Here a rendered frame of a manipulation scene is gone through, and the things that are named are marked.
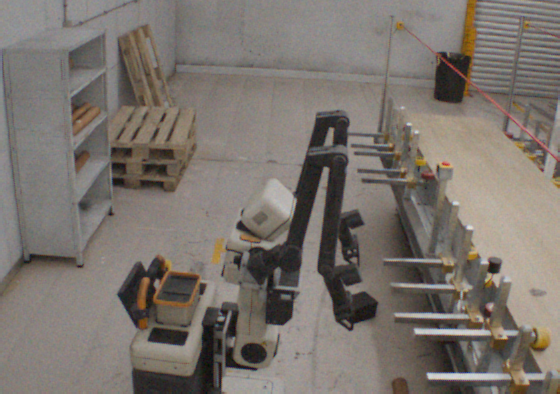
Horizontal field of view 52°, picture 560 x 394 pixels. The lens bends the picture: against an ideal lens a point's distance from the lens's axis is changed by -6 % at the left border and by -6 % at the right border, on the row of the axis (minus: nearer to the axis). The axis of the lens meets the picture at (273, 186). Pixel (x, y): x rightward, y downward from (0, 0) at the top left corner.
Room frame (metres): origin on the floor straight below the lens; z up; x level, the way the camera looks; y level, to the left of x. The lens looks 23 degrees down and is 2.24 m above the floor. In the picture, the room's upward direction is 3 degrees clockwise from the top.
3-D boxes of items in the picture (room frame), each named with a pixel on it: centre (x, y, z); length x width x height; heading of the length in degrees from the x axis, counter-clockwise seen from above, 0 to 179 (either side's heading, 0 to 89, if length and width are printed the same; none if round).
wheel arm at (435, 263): (2.53, -0.76, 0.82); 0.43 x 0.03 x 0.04; 90
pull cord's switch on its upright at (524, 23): (4.88, -1.97, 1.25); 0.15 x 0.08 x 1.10; 0
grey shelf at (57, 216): (4.09, 1.55, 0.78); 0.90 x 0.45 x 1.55; 0
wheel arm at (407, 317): (2.03, -0.73, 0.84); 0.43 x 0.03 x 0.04; 90
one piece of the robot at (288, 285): (2.02, -0.05, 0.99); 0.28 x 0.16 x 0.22; 175
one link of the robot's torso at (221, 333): (2.09, 0.07, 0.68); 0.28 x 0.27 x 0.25; 175
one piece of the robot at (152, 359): (2.05, 0.34, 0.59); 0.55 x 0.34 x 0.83; 175
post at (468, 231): (2.32, -0.85, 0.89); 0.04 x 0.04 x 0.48; 0
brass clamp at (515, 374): (1.55, -0.85, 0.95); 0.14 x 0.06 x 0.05; 0
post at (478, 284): (2.07, -0.85, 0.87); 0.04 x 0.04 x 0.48; 0
